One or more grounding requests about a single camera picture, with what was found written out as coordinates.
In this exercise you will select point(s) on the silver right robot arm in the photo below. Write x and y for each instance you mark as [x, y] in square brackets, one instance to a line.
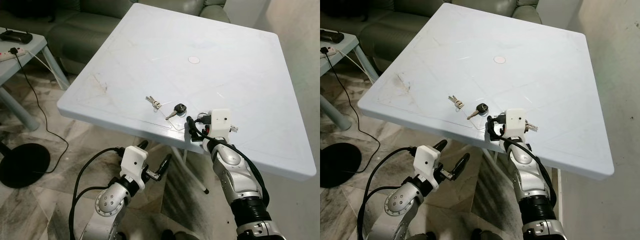
[240, 175]
[527, 172]

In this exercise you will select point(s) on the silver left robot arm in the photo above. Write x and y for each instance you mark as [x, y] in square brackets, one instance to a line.
[400, 205]
[107, 204]

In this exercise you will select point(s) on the black headed car key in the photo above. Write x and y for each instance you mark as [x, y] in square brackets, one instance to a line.
[481, 108]
[178, 108]

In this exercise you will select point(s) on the silver key bunch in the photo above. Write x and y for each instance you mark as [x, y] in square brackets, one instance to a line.
[233, 128]
[531, 126]

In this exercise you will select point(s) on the small silver key pair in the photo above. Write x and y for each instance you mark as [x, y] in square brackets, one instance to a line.
[456, 102]
[153, 102]

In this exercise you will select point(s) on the white plastic square table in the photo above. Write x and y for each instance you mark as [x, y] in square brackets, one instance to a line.
[530, 75]
[225, 70]

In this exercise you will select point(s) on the white round table cap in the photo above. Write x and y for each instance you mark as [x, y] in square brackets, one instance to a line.
[194, 60]
[499, 59]

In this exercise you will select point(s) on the dark robot foot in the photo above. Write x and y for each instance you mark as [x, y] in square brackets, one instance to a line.
[477, 234]
[167, 234]

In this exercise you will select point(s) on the black round stand base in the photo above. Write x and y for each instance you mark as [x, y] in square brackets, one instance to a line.
[22, 165]
[337, 165]

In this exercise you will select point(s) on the grey green leather sofa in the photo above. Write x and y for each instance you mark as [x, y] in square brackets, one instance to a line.
[390, 35]
[80, 30]

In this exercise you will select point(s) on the pale blue side table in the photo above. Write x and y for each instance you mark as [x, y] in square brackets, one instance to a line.
[346, 46]
[5, 68]

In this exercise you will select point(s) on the white power strip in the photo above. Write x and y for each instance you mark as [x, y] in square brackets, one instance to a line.
[323, 53]
[10, 52]

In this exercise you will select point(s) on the black flat device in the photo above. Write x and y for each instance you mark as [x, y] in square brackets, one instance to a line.
[331, 36]
[15, 36]

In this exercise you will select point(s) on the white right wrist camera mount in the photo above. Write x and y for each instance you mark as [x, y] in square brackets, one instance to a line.
[515, 121]
[220, 122]

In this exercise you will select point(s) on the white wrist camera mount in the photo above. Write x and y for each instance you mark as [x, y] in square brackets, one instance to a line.
[220, 122]
[515, 121]
[427, 162]
[134, 162]

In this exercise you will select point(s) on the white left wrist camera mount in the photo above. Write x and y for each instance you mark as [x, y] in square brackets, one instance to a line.
[134, 162]
[427, 162]

